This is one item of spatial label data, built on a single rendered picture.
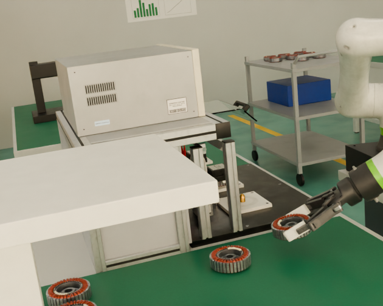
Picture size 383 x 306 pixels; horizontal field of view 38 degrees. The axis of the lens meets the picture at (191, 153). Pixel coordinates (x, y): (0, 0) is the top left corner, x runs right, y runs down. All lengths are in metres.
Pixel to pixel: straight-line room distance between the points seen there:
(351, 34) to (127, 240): 0.90
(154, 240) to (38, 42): 5.54
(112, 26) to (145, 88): 5.47
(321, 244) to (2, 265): 1.04
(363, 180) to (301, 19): 6.53
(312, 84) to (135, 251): 3.33
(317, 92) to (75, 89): 3.37
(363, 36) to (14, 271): 1.27
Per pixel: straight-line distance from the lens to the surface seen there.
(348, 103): 2.10
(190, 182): 0.81
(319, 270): 1.53
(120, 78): 1.65
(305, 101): 4.76
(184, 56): 1.69
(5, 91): 7.07
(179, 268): 1.59
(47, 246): 1.90
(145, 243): 1.65
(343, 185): 1.55
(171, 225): 1.65
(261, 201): 1.92
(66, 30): 7.05
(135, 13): 7.18
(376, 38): 1.79
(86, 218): 0.78
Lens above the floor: 1.45
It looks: 15 degrees down
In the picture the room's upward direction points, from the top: 6 degrees counter-clockwise
